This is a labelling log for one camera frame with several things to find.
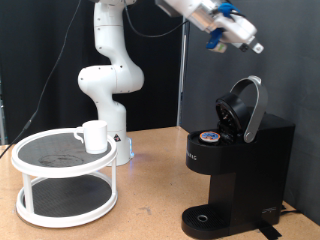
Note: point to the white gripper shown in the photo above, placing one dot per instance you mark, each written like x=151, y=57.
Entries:
x=236, y=30

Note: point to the K-cup coffee pod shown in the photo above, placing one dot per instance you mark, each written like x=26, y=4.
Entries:
x=210, y=136

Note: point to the black Keurig coffee machine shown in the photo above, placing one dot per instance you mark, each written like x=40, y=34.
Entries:
x=253, y=166

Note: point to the white ceramic mug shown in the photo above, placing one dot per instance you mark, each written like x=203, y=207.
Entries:
x=95, y=136

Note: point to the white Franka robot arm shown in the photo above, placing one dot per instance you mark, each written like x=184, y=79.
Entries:
x=110, y=80

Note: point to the grey backdrop fabric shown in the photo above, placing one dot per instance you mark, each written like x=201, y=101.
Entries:
x=293, y=83

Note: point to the grey metal vertical pole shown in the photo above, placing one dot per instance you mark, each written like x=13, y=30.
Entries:
x=181, y=83

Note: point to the black tape strip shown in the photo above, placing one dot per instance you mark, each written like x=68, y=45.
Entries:
x=268, y=231

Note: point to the black backdrop curtain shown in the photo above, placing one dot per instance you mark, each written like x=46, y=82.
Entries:
x=20, y=50

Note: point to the white two-tier turntable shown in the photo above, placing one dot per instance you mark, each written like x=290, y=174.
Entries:
x=66, y=200

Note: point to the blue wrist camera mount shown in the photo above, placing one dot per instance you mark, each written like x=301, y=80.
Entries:
x=216, y=41

